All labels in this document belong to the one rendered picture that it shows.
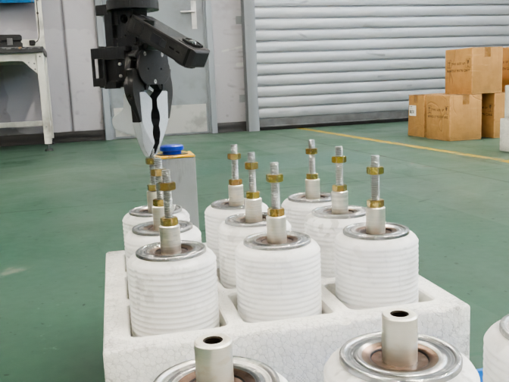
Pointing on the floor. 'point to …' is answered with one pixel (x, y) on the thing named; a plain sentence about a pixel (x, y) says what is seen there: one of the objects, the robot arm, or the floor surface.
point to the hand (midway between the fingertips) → (154, 146)
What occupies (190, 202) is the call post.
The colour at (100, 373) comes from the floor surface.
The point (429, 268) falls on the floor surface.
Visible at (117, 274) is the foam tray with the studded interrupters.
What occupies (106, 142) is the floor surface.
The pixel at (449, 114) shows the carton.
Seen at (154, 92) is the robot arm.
